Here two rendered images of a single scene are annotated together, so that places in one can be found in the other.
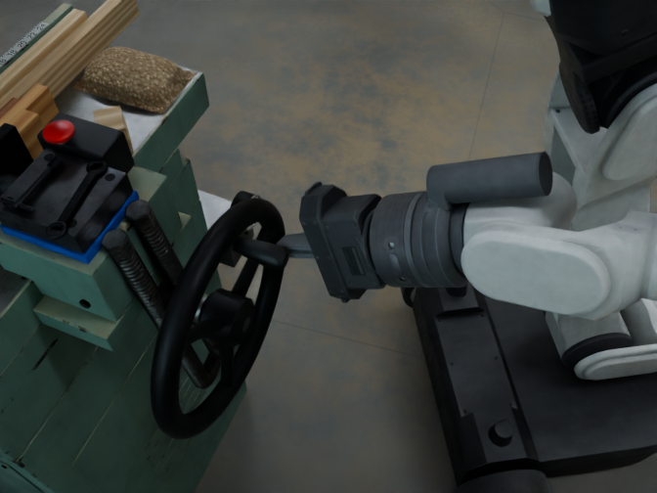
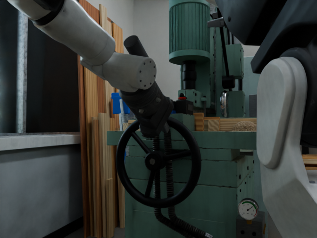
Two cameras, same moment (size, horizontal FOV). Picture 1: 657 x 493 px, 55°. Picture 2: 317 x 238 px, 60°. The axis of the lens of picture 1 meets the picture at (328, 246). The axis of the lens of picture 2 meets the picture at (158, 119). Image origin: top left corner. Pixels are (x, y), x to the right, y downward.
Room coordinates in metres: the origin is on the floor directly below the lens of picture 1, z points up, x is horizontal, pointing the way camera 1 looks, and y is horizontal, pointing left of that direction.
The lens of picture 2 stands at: (0.42, -0.74, 0.91)
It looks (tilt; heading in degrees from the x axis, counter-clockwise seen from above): 2 degrees up; 92
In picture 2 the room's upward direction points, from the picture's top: straight up
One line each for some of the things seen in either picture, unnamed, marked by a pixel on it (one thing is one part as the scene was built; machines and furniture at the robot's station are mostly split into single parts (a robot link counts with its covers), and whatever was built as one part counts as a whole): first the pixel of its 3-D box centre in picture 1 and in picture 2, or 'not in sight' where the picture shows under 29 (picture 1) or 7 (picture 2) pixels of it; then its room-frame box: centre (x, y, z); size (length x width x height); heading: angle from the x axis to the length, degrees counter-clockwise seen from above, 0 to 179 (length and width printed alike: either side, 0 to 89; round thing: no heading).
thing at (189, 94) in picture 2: not in sight; (191, 101); (0.51, 0.45, 1.03); 0.14 x 0.07 x 0.09; 68
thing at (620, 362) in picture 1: (608, 326); not in sight; (0.66, -0.59, 0.28); 0.21 x 0.20 x 0.13; 98
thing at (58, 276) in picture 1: (89, 230); (171, 127); (0.42, 0.26, 0.91); 0.15 x 0.14 x 0.09; 158
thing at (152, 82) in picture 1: (131, 68); (245, 125); (0.69, 0.26, 0.92); 0.14 x 0.09 x 0.04; 68
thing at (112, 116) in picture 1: (113, 132); (211, 125); (0.57, 0.26, 0.92); 0.04 x 0.03 x 0.04; 20
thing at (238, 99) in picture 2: not in sight; (234, 104); (0.72, 0.55, 1.02); 0.09 x 0.07 x 0.12; 158
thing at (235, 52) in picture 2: not in sight; (233, 62); (0.72, 0.57, 1.22); 0.09 x 0.08 x 0.15; 68
